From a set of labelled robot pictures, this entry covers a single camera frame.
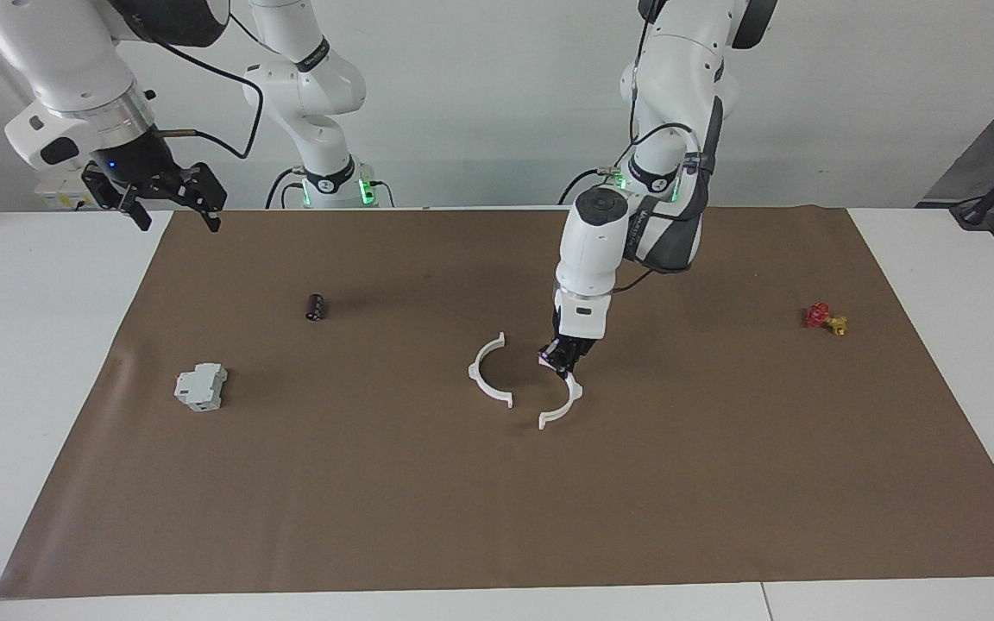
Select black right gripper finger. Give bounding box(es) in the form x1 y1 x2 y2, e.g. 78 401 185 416
82 164 153 231
182 163 229 232

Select white half-ring pipe clamp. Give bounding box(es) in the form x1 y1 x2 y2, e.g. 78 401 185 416
538 352 584 430
468 332 515 410

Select white power box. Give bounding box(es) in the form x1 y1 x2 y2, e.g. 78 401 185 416
35 177 105 212

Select brown table mat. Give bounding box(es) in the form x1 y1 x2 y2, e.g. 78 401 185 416
0 205 994 599

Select grey circuit breaker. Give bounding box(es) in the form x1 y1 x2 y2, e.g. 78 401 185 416
173 363 229 412

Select red handwheel brass valve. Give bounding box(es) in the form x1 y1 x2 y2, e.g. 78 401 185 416
803 303 849 336

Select dark grey panel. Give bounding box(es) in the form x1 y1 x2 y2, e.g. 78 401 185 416
920 60 994 208

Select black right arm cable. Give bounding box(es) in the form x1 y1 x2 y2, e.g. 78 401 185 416
139 9 267 161

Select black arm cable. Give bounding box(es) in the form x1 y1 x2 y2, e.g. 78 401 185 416
139 9 267 161
609 0 722 294

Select black right base cable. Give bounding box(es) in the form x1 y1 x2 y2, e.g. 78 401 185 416
266 166 301 210

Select black base cable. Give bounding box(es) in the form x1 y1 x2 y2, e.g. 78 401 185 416
559 166 614 206
266 166 301 210

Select black left base cable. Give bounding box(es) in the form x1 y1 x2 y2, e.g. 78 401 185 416
559 166 614 206

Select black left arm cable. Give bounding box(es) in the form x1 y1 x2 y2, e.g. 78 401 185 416
609 0 722 294

